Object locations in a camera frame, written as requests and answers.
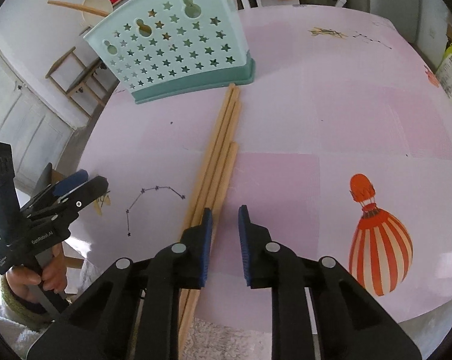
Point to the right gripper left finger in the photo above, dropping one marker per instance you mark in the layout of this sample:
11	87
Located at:
131	311

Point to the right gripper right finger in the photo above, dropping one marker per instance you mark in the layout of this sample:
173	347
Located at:
317	306

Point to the white ceramic spoon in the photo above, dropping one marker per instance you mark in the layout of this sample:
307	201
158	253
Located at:
93	19

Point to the left forearm white sleeve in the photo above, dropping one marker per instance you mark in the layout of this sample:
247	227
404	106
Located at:
21	322

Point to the person's left hand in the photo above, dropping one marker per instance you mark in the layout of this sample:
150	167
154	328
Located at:
53	277

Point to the white door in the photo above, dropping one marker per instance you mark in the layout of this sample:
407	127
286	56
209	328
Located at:
37	135

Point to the wooden chair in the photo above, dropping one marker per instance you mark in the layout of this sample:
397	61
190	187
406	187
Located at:
85	82

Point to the pink patterned tablecloth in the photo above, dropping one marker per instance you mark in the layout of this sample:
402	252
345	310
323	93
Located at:
336	92

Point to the mint green utensil holder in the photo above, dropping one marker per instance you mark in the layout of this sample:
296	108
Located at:
162	48

